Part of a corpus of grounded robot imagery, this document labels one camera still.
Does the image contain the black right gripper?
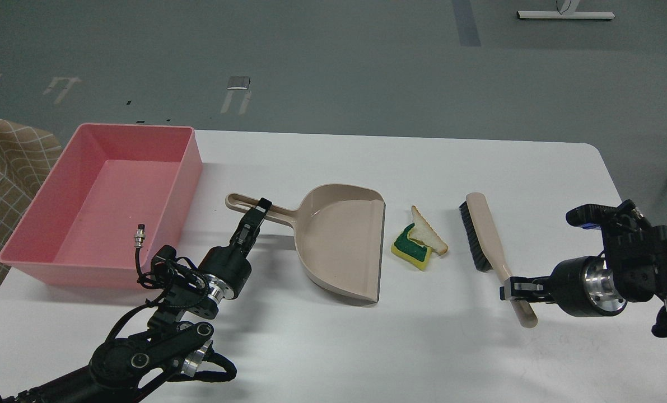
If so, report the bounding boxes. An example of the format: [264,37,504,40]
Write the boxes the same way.
[500,256,627,318]

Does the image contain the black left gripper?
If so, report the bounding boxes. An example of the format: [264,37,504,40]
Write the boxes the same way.
[198,198,272,301]

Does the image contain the beige hand brush black bristles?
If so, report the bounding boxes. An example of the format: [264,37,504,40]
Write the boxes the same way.
[459,192,538,329]

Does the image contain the beige plastic dustpan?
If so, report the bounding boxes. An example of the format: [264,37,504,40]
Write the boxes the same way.
[226,184,387,304]

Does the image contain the yellow green sponge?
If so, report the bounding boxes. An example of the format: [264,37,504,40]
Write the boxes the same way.
[390,223,432,272]

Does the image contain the toy bread slice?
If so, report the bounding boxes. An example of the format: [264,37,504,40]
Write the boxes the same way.
[408,205,449,256]

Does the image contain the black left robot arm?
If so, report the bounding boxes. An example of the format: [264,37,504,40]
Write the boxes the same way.
[0,198,272,402]

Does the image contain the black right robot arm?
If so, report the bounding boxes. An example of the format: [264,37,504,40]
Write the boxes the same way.
[500,200,667,338]

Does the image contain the pink plastic bin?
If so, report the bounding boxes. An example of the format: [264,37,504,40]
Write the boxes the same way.
[0,123,203,290]

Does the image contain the metal floor plate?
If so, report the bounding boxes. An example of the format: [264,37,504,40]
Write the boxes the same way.
[227,76,251,90]

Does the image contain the brown checkered cloth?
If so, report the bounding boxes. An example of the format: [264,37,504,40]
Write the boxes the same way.
[0,118,63,286]

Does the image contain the white table leg base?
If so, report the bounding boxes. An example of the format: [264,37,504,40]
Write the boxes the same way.
[516,1,615,21]

